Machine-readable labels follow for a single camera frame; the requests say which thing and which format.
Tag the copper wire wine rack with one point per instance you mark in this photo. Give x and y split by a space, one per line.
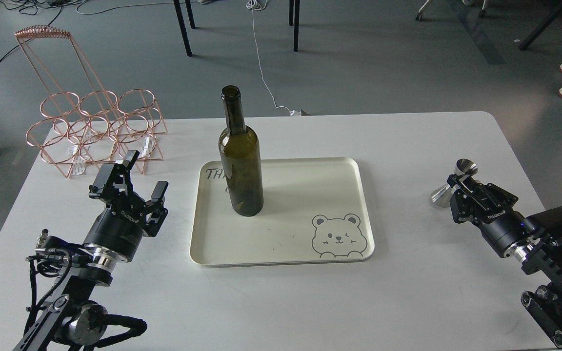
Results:
79 128

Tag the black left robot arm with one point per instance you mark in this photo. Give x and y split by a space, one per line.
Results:
63 275

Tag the dark green wine bottle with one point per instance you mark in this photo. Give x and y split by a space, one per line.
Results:
240 157

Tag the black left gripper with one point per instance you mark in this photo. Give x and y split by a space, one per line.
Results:
126 217

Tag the cream bear serving tray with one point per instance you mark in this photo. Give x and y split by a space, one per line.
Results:
314 212

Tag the silver metal jigger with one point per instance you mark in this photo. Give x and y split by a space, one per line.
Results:
464 168

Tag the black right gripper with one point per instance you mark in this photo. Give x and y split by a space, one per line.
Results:
490 209

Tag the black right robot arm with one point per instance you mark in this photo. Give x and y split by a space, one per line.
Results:
536 242

